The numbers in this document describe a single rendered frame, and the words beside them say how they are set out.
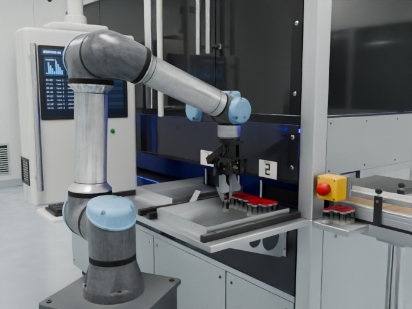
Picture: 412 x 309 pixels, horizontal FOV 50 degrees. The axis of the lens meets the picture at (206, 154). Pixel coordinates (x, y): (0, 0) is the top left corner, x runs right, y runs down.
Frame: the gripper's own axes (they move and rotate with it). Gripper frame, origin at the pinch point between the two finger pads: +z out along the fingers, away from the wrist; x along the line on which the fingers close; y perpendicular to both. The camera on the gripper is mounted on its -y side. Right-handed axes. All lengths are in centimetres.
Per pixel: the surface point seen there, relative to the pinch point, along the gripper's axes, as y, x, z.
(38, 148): -70, -39, -12
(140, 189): -37.6, -11.5, 2.6
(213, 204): -6.7, 0.6, 4.4
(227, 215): 4.5, -2.6, 5.4
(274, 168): 8.9, 14.7, -9.0
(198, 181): -40.9, 19.5, 3.8
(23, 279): -197, -16, 94
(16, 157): -532, 70, 54
